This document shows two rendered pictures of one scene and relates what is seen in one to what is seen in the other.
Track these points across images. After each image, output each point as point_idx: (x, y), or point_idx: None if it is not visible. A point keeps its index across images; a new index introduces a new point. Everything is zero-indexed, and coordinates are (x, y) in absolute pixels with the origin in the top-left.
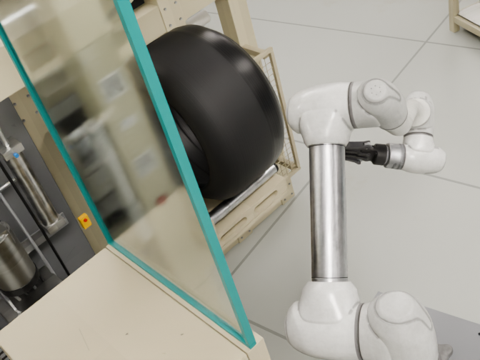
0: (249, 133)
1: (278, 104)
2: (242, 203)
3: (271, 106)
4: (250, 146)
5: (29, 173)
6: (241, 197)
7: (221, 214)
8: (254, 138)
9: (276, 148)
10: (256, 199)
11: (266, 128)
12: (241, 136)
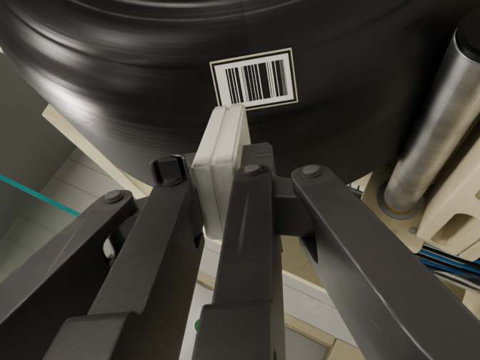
0: (105, 153)
1: (38, 56)
2: (459, 165)
3: (36, 88)
4: (138, 173)
5: None
6: (411, 165)
7: (397, 196)
8: (120, 161)
9: (186, 151)
10: (465, 173)
11: (94, 137)
12: (112, 161)
